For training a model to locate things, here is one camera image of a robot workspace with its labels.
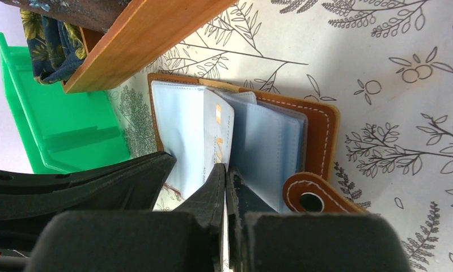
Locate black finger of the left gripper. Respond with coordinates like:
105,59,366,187
0,151,176,251

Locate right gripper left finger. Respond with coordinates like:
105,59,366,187
25,163,226,271

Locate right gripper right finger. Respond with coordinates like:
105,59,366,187
226,169,410,271

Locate green plastic card box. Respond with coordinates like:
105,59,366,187
0,32,130,174

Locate brown leather card holder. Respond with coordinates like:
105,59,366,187
147,73,364,213

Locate credit card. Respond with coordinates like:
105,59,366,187
204,90,234,176

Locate black items in tray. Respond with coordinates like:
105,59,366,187
0,0,133,85

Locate orange wooden compartment tray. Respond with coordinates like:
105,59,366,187
63,0,233,94

